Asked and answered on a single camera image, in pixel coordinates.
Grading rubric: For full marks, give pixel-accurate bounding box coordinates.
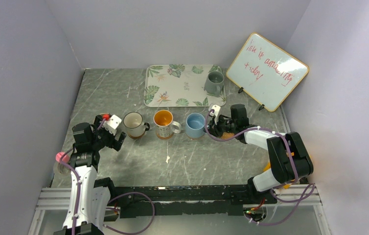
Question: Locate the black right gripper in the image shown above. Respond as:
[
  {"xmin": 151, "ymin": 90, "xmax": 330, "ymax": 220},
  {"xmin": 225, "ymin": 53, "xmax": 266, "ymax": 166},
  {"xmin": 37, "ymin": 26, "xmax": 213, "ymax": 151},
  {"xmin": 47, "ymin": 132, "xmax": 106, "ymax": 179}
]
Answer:
[{"xmin": 204, "ymin": 113, "xmax": 237, "ymax": 138}]

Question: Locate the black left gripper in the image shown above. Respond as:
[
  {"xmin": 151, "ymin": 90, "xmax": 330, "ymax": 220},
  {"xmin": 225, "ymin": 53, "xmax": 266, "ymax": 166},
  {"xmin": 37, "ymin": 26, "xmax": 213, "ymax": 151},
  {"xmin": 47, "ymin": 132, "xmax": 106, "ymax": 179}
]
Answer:
[{"xmin": 90, "ymin": 115, "xmax": 125, "ymax": 151}]

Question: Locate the light blue mug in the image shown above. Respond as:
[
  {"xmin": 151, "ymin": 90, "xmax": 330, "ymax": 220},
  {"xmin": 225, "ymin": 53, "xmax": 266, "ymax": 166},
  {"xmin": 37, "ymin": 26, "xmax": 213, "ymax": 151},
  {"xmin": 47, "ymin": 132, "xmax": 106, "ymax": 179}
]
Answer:
[{"xmin": 185, "ymin": 113, "xmax": 205, "ymax": 140}]

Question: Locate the smooth wooden coaster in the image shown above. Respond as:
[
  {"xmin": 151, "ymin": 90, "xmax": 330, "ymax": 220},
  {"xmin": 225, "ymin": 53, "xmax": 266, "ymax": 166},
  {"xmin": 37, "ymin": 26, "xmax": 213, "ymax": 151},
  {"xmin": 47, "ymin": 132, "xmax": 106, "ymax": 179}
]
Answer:
[{"xmin": 127, "ymin": 131, "xmax": 145, "ymax": 139}]

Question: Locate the white mug black rim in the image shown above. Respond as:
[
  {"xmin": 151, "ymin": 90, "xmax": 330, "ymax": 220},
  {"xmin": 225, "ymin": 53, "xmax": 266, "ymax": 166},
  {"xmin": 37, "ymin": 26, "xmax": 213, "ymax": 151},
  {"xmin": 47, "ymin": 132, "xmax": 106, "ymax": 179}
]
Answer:
[{"xmin": 123, "ymin": 112, "xmax": 150, "ymax": 135}]

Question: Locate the grey-green mug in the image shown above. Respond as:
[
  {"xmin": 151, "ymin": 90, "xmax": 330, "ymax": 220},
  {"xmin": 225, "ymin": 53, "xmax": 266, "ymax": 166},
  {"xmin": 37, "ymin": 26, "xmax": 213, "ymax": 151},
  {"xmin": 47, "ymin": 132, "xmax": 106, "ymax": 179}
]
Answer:
[{"xmin": 204, "ymin": 71, "xmax": 224, "ymax": 97}]

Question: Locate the yellow-inside patterned mug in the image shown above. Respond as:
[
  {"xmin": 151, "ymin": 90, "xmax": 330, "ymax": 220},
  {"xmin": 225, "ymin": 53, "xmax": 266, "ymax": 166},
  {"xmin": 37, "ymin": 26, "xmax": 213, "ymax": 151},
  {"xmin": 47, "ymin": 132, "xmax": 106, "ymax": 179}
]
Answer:
[{"xmin": 153, "ymin": 110, "xmax": 182, "ymax": 140}]

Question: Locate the woven rattan coaster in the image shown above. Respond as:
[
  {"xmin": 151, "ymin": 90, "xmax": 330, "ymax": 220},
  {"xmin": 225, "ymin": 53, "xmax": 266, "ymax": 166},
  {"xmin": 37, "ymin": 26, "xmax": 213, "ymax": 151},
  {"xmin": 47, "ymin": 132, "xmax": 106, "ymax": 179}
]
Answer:
[{"xmin": 220, "ymin": 132, "xmax": 235, "ymax": 140}]

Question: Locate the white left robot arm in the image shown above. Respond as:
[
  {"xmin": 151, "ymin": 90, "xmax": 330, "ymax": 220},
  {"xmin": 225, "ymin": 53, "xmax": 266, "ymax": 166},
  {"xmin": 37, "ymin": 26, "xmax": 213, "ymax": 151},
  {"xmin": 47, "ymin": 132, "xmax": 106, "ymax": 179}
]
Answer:
[{"xmin": 55, "ymin": 114, "xmax": 126, "ymax": 235}]

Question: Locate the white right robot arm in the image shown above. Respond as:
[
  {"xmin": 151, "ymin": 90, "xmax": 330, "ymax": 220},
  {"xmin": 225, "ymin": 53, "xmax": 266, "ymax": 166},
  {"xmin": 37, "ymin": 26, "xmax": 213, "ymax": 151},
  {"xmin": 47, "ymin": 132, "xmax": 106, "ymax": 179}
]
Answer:
[{"xmin": 204, "ymin": 104, "xmax": 314, "ymax": 203}]

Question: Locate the pink-capped bottle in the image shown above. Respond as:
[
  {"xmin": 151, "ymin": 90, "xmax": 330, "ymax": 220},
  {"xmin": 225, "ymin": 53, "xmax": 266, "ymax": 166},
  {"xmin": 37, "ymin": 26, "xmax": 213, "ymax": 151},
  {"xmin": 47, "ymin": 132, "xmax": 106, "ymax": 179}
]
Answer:
[{"xmin": 55, "ymin": 152, "xmax": 70, "ymax": 164}]

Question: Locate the yellow plastic bin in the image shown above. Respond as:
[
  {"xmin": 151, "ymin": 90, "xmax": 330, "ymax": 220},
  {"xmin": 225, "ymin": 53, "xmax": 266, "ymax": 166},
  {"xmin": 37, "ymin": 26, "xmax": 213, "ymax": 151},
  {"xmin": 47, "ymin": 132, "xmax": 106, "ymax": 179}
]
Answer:
[{"xmin": 255, "ymin": 151, "xmax": 314, "ymax": 191}]

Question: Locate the leaf-patterned white tray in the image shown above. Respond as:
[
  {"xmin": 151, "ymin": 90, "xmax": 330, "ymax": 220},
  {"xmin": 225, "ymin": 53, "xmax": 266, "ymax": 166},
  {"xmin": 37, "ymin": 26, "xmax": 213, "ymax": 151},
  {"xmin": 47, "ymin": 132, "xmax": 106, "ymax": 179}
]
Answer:
[{"xmin": 143, "ymin": 64, "xmax": 227, "ymax": 108}]

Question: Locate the yellow-framed whiteboard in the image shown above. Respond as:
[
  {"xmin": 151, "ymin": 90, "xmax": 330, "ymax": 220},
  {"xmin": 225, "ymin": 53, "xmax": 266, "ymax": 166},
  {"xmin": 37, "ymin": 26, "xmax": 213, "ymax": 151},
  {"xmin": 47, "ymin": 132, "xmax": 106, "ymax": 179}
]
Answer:
[{"xmin": 226, "ymin": 32, "xmax": 309, "ymax": 112}]

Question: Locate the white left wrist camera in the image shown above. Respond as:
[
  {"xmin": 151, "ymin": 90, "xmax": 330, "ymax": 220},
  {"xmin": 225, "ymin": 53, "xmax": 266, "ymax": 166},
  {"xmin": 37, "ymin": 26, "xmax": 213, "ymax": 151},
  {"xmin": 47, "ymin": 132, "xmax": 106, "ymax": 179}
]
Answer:
[{"xmin": 100, "ymin": 114, "xmax": 122, "ymax": 136}]

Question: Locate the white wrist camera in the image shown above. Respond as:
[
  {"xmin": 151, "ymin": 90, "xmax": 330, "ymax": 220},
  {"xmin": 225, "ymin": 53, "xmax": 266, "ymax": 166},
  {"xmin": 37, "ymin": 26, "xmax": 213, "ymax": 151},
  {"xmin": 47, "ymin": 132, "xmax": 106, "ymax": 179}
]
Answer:
[
  {"xmin": 208, "ymin": 104, "xmax": 221, "ymax": 124},
  {"xmin": 100, "ymin": 114, "xmax": 122, "ymax": 136}
]

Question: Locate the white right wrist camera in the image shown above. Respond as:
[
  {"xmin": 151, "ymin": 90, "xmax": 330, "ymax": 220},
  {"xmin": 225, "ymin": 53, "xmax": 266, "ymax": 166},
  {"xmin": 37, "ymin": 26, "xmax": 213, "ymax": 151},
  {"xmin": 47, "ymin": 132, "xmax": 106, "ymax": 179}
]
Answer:
[{"xmin": 208, "ymin": 104, "xmax": 221, "ymax": 124}]

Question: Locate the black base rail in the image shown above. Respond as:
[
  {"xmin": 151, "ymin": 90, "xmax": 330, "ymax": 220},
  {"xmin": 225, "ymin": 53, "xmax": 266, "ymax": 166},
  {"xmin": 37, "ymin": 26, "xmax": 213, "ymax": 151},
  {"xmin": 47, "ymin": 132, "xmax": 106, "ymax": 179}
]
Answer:
[{"xmin": 94, "ymin": 179, "xmax": 277, "ymax": 218}]

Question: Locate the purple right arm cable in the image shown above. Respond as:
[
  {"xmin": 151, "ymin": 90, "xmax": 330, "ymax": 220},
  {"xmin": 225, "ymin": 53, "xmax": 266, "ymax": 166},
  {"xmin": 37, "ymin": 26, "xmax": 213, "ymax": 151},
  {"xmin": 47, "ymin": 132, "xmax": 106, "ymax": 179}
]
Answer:
[{"xmin": 204, "ymin": 108, "xmax": 317, "ymax": 226}]

